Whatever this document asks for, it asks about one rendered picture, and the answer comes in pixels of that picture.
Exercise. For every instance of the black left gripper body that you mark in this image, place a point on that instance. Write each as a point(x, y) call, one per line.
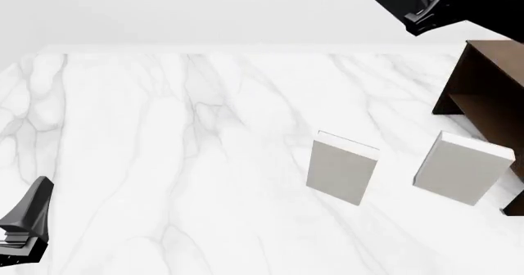
point(20, 245)

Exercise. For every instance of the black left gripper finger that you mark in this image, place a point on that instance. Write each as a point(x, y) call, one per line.
point(36, 207)

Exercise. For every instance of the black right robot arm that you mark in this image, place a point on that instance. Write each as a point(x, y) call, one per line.
point(458, 2)

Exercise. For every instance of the grey book with thin spine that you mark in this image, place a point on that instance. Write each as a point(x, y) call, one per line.
point(340, 173)

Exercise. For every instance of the grey book with thick spine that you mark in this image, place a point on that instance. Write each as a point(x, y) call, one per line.
point(458, 173)

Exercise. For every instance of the dark brown wooden shelf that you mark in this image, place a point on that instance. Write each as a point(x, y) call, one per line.
point(487, 97)

